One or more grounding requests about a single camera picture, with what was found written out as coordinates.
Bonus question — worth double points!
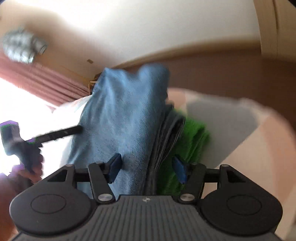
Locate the blue denim jeans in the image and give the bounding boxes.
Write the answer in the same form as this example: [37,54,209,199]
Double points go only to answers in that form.
[64,64,185,196]

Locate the person's left hand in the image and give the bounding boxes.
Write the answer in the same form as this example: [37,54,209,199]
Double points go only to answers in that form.
[12,149,44,184]

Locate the pink curtain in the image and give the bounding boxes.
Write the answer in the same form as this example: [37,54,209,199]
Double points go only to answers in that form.
[1,53,89,106]

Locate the pink grey checkered quilt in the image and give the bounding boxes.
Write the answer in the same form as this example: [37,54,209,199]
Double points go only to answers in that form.
[44,89,295,203]

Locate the green fuzzy cloth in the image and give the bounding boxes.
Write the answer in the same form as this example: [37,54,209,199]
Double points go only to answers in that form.
[156,117,210,195]

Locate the silver ceiling lamp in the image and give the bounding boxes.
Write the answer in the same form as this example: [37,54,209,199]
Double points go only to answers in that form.
[1,29,48,64]

